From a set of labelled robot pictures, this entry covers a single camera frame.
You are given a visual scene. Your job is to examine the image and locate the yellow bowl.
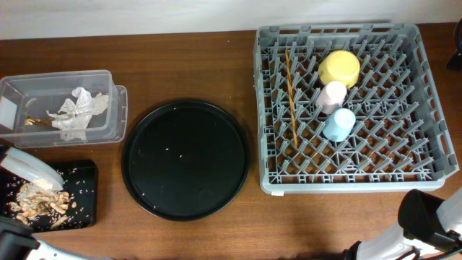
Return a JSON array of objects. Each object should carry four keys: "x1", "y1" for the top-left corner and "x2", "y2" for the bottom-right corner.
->
[{"x1": 318, "y1": 50, "x2": 360, "y2": 89}]

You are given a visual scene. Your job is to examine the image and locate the pink cup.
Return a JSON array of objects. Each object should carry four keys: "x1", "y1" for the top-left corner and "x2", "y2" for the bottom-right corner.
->
[{"x1": 315, "y1": 81, "x2": 347, "y2": 115}]

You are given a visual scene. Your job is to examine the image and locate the light blue cup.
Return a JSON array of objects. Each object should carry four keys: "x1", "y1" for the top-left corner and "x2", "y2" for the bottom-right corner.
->
[{"x1": 322, "y1": 108, "x2": 356, "y2": 142}]

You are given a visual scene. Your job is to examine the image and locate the white napkin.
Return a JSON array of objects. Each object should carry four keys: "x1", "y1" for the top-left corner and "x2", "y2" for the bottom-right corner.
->
[{"x1": 46, "y1": 87, "x2": 109, "y2": 141}]

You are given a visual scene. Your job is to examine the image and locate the brown gold snack wrapper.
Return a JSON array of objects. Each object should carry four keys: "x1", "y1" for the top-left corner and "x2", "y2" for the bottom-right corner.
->
[{"x1": 25, "y1": 117, "x2": 53, "y2": 126}]

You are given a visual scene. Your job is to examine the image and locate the food scraps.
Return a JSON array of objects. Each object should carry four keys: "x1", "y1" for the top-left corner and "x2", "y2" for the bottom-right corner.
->
[{"x1": 6, "y1": 183, "x2": 77, "y2": 230}]

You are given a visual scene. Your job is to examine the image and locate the grey plate with food scraps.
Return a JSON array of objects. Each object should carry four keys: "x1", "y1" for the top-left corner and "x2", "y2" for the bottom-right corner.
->
[{"x1": 1, "y1": 147, "x2": 64, "y2": 191}]

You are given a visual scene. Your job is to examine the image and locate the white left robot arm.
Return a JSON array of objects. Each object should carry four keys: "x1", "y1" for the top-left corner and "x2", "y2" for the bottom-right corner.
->
[{"x1": 1, "y1": 216, "x2": 100, "y2": 260}]

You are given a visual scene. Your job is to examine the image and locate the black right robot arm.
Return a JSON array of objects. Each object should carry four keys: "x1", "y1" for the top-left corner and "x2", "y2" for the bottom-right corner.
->
[{"x1": 342, "y1": 24, "x2": 461, "y2": 259}]

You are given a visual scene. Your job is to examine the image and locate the grey plastic dishwasher rack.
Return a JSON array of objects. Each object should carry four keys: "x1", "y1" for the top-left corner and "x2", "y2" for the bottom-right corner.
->
[{"x1": 253, "y1": 24, "x2": 459, "y2": 195}]

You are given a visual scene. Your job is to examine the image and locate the clear plastic waste bin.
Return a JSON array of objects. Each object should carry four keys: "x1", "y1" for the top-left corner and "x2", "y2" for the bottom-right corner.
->
[{"x1": 1, "y1": 70, "x2": 128, "y2": 148}]

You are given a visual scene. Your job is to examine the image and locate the white label sticker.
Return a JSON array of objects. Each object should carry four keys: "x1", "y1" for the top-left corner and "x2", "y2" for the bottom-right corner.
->
[{"x1": 271, "y1": 191, "x2": 284, "y2": 196}]

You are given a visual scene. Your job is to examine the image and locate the round black serving tray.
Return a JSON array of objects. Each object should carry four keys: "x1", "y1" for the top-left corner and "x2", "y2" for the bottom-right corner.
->
[{"x1": 121, "y1": 100, "x2": 250, "y2": 222}]

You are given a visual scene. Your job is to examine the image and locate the black rectangular bin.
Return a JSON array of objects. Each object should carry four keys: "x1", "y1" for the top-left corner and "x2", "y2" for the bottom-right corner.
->
[{"x1": 1, "y1": 160, "x2": 98, "y2": 233}]

